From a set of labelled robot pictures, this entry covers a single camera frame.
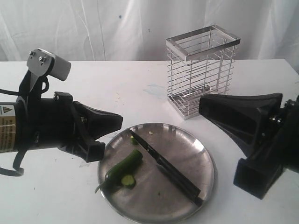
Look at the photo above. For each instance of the black knife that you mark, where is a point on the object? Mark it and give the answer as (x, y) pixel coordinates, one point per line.
(190, 189)

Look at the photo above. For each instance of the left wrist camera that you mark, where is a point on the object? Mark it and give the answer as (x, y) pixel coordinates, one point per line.
(41, 64)

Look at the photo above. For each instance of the chrome wire utensil holder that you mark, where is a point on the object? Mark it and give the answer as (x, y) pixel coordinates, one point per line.
(200, 62)

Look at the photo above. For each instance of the round steel plate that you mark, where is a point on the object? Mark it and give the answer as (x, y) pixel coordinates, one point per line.
(156, 199)

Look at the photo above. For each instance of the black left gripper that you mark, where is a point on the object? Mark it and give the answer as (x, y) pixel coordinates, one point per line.
(56, 122)

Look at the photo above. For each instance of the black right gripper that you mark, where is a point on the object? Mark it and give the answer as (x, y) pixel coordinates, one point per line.
(266, 132)

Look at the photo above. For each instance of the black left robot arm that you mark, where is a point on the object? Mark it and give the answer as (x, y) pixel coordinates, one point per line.
(8, 131)

